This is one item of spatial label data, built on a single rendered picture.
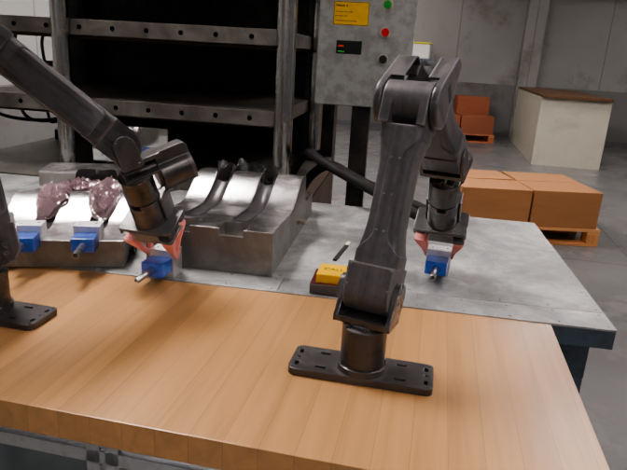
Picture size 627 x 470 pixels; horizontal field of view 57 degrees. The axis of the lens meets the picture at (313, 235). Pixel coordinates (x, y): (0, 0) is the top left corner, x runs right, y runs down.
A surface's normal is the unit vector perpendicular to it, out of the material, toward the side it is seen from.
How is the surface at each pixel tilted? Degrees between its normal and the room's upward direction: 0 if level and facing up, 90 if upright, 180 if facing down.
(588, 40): 90
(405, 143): 71
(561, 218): 90
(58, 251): 90
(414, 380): 0
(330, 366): 0
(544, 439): 0
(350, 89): 90
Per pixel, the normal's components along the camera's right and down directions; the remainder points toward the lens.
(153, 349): 0.06, -0.95
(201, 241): -0.15, 0.29
